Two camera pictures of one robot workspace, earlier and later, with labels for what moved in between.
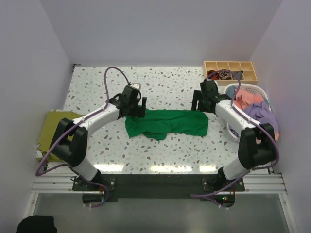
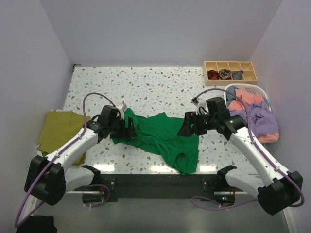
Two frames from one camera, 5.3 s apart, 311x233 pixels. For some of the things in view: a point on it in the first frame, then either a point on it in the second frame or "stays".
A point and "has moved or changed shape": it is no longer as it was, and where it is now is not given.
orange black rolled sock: x=215 y=76 stays
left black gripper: x=139 y=111 → x=126 y=132
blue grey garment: x=230 y=91 stays
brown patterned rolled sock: x=224 y=75 stays
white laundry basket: x=253 y=88 stays
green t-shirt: x=157 y=124 has moved or changed shape
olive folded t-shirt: x=52 y=119 stays
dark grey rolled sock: x=237 y=74 stays
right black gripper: x=198 y=96 → x=191 y=117
